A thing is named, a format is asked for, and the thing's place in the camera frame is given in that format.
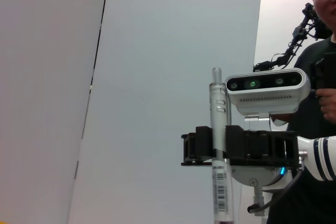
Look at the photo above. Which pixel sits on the silver head camera bracket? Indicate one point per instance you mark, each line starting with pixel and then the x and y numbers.
pixel 254 121

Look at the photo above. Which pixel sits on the white head camera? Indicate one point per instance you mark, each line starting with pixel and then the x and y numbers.
pixel 267 95

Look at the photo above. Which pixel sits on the person hand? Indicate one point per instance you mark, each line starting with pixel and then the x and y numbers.
pixel 329 106

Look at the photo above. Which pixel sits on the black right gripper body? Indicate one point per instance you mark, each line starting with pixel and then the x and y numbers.
pixel 270 148

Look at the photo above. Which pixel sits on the silver ballpoint pen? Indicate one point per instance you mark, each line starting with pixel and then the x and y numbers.
pixel 219 113

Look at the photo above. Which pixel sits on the black handheld controller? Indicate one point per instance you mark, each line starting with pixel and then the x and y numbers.
pixel 326 72

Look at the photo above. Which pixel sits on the black camera rig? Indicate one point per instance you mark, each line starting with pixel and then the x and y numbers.
pixel 299 35

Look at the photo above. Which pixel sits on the person in dark shirt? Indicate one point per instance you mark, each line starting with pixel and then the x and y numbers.
pixel 309 129

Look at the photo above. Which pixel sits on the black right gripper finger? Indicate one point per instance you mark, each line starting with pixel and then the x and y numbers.
pixel 199 145
pixel 235 142

